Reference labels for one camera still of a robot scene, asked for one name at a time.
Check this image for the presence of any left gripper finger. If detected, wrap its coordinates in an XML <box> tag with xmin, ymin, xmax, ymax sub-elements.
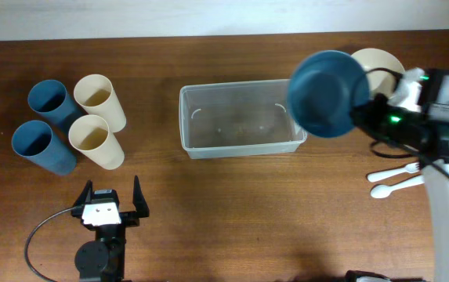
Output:
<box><xmin>132</xmin><ymin>175</ymin><xmax>149</xmax><ymax>218</ymax></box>
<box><xmin>74</xmin><ymin>180</ymin><xmax>92</xmax><ymax>207</ymax></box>

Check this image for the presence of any cream bowl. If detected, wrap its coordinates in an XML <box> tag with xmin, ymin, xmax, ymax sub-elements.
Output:
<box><xmin>351</xmin><ymin>48</ymin><xmax>405</xmax><ymax>98</ymax></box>

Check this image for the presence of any blue bowl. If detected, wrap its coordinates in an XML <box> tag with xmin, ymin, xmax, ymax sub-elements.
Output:
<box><xmin>287</xmin><ymin>50</ymin><xmax>370</xmax><ymax>138</ymax></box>

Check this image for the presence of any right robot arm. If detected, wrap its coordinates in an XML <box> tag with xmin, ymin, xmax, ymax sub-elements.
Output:
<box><xmin>350</xmin><ymin>68</ymin><xmax>449</xmax><ymax>281</ymax></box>

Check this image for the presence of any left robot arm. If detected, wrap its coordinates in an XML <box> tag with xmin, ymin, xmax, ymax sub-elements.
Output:
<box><xmin>71</xmin><ymin>177</ymin><xmax>150</xmax><ymax>282</ymax></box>

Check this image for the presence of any clear plastic container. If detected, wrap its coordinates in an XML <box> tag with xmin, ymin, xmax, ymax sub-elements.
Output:
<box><xmin>179</xmin><ymin>79</ymin><xmax>308</xmax><ymax>159</ymax></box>

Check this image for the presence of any white plastic fork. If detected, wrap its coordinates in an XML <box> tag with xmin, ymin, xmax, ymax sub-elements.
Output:
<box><xmin>367</xmin><ymin>162</ymin><xmax>419</xmax><ymax>183</ymax></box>

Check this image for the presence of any cream cup front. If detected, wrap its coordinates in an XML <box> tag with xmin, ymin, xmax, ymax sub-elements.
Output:
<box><xmin>68</xmin><ymin>114</ymin><xmax>125</xmax><ymax>170</ymax></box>

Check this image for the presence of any cream cup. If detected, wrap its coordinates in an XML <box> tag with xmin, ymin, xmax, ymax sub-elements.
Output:
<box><xmin>68</xmin><ymin>114</ymin><xmax>125</xmax><ymax>170</ymax></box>
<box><xmin>74</xmin><ymin>74</ymin><xmax>127</xmax><ymax>132</ymax></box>

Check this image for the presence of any white plastic spoon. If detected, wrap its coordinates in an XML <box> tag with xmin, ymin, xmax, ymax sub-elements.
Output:
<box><xmin>370</xmin><ymin>175</ymin><xmax>424</xmax><ymax>199</ymax></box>

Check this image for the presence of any blue cup front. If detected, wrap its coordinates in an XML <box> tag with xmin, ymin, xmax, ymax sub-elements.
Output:
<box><xmin>11</xmin><ymin>120</ymin><xmax>77</xmax><ymax>175</ymax></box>

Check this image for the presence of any blue cup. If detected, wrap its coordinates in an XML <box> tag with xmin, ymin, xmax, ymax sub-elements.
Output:
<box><xmin>27</xmin><ymin>79</ymin><xmax>84</xmax><ymax>135</ymax></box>
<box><xmin>11</xmin><ymin>120</ymin><xmax>77</xmax><ymax>175</ymax></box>

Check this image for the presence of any cream cup rear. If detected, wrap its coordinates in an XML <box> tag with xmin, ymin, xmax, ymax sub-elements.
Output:
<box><xmin>74</xmin><ymin>74</ymin><xmax>127</xmax><ymax>132</ymax></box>

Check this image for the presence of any blue cup rear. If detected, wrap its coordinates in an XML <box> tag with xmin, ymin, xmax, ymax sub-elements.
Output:
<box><xmin>27</xmin><ymin>79</ymin><xmax>84</xmax><ymax>135</ymax></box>

